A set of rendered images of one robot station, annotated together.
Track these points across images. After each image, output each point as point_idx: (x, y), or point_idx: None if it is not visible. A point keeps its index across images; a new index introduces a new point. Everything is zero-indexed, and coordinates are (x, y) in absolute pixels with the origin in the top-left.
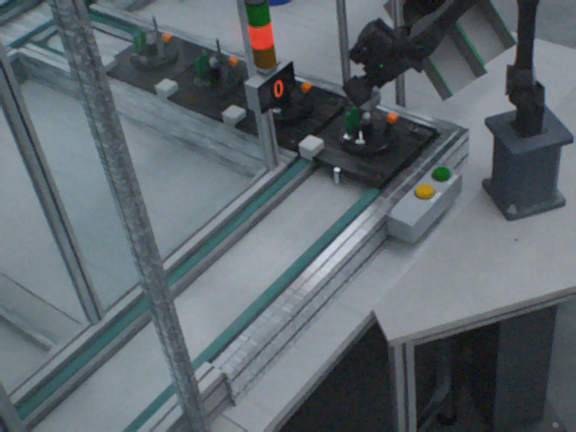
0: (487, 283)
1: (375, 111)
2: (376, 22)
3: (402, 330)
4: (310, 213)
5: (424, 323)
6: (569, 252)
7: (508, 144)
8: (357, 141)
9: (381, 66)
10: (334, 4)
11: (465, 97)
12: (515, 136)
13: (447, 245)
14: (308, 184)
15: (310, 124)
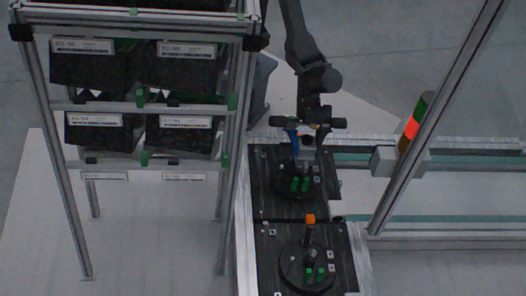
0: (325, 97)
1: (257, 196)
2: (331, 65)
3: (390, 116)
4: (376, 191)
5: (376, 110)
6: (271, 74)
7: (271, 66)
8: (316, 169)
9: (319, 97)
10: None
11: (145, 191)
12: (260, 66)
13: None
14: (352, 211)
15: (311, 232)
